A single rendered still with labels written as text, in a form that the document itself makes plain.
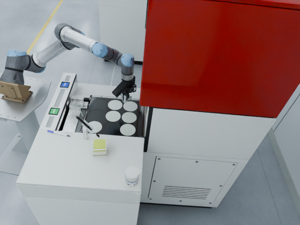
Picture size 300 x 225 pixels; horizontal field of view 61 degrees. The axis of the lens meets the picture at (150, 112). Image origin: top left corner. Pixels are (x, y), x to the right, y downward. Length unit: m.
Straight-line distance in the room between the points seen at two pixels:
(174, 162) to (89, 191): 0.63
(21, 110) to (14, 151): 0.89
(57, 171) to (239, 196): 1.75
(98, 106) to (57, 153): 0.48
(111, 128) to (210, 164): 0.70
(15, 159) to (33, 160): 1.26
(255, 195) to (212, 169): 0.94
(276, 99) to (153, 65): 0.65
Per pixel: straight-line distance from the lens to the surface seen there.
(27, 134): 2.30
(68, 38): 1.64
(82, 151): 1.47
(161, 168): 1.80
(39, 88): 2.12
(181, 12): 1.04
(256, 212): 2.63
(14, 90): 1.98
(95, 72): 3.56
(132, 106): 1.79
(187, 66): 1.17
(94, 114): 1.73
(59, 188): 1.40
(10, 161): 2.75
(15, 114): 1.96
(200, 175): 1.89
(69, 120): 1.75
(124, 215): 1.63
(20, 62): 1.98
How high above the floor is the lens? 2.16
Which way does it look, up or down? 46 degrees down
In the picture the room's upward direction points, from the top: 8 degrees clockwise
